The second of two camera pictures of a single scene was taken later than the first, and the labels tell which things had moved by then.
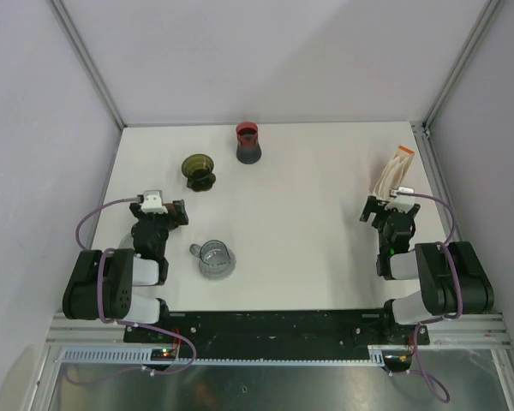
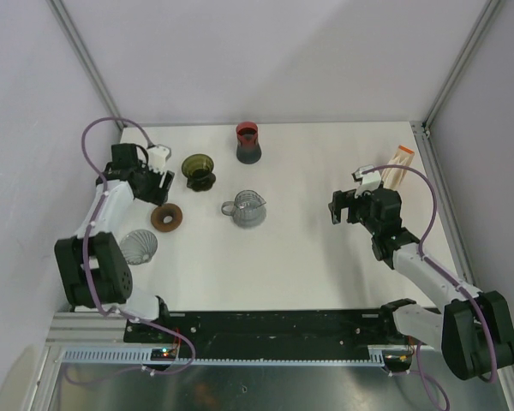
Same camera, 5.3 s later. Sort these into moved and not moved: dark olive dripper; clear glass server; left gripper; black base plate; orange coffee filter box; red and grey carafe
Moved: left gripper; clear glass server
Not moved: orange coffee filter box; black base plate; red and grey carafe; dark olive dripper
